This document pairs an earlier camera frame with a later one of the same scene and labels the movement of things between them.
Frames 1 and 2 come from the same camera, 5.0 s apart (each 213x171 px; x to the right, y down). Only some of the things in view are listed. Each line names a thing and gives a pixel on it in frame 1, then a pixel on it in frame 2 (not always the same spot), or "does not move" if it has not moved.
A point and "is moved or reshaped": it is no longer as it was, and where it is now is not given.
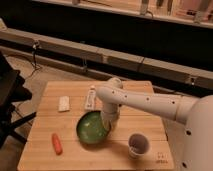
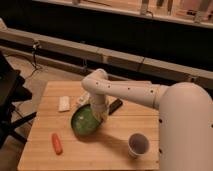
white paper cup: (138, 145) does not move
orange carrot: (58, 147) does not move
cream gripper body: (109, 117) -> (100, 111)
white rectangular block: (63, 103) does not move
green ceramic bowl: (91, 127) is moved or reshaped
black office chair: (13, 90) does not move
